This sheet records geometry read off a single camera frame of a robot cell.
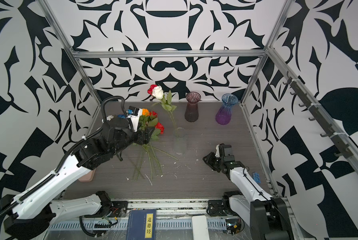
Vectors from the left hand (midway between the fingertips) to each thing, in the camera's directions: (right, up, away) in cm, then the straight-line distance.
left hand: (148, 123), depth 65 cm
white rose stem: (+7, +10, +11) cm, 16 cm away
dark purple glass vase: (+21, +6, +35) cm, 42 cm away
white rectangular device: (+23, -49, +5) cm, 54 cm away
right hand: (+28, -21, +22) cm, 41 cm away
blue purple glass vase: (+43, +4, +36) cm, 56 cm away
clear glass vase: (+14, -11, +21) cm, 27 cm away
